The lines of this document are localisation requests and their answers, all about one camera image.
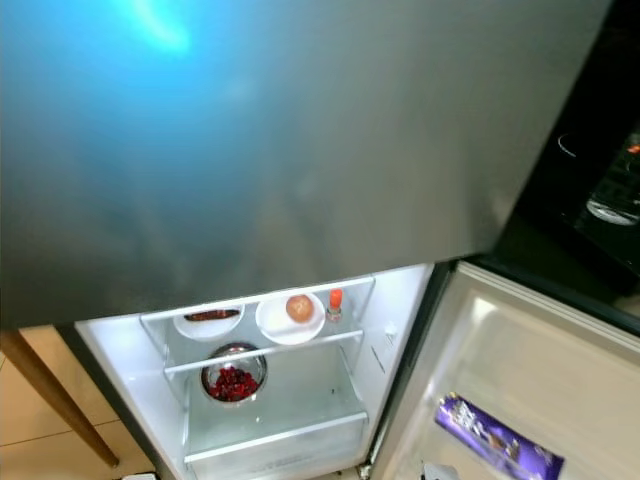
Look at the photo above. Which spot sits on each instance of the dark grey fridge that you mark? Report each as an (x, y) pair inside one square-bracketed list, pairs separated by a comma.
[(260, 150)]

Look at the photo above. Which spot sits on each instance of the glass fridge shelf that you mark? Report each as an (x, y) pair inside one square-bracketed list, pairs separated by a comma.
[(320, 341)]

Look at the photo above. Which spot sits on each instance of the clear fridge drawer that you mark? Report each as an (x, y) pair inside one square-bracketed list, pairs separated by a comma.
[(275, 450)]

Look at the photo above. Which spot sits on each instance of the white-lined fridge door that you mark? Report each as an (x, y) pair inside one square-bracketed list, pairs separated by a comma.
[(540, 350)]

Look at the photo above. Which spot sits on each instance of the dark red sausage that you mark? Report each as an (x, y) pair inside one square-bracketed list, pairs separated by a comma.
[(210, 315)]

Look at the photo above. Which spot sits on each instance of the white plate with sausage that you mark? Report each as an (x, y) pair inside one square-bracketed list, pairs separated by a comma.
[(210, 332)]

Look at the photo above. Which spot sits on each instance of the steel bowl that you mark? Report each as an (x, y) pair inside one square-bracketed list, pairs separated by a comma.
[(245, 352)]

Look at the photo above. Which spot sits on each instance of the red berries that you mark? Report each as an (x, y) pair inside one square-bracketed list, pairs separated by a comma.
[(234, 384)]

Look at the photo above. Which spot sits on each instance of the white plate with onion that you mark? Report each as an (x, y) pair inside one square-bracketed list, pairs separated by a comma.
[(275, 325)]

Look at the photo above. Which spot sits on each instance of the brown round onion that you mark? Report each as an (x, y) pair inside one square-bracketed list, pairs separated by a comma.
[(300, 308)]

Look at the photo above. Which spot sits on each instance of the small orange-capped bottle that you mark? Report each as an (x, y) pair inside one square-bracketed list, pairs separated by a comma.
[(335, 299)]

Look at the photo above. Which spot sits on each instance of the purple chocolate bar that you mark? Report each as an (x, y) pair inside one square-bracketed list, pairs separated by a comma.
[(500, 445)]

